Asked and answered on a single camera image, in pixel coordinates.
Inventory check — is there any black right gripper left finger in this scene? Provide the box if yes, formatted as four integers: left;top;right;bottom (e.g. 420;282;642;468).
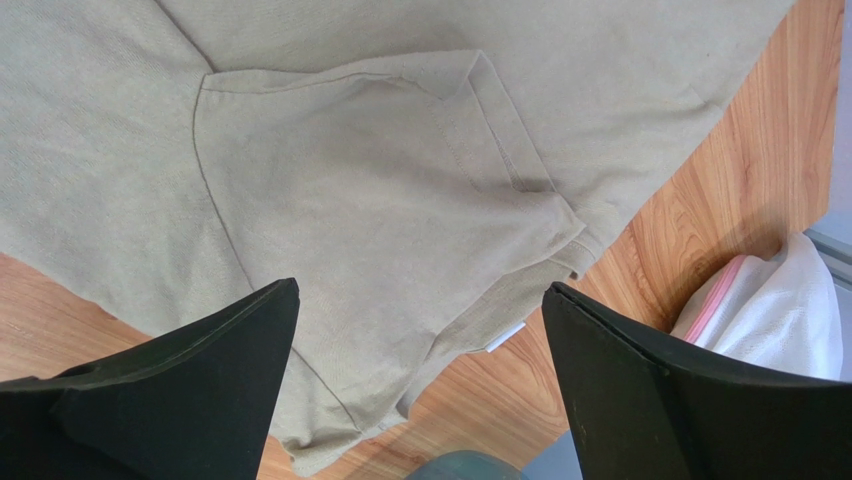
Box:
1;279;300;479

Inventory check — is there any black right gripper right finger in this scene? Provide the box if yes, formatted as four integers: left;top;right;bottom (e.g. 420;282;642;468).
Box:
542;282;851;479

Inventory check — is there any clear teal plastic bin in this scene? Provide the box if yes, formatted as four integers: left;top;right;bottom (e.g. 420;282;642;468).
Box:
405;450;526;480

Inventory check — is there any beige t-shirt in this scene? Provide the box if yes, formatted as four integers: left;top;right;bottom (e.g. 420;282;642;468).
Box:
1;1;791;477

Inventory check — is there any white mesh laundry bag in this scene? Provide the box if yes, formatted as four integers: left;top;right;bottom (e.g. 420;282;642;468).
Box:
672;233;844;380

